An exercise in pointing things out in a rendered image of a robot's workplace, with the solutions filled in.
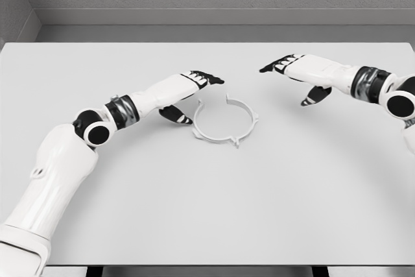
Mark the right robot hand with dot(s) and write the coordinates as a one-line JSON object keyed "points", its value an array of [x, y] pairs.
{"points": [[308, 67]]}

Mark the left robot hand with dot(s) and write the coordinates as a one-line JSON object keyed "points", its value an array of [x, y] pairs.
{"points": [[180, 85]]}

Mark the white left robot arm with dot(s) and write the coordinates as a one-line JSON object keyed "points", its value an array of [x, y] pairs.
{"points": [[61, 166]]}

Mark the white pipe clamp half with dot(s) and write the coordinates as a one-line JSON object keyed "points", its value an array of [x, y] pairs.
{"points": [[195, 125], [252, 125]]}

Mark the wide white table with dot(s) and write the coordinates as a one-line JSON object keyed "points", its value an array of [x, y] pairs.
{"points": [[207, 199]]}

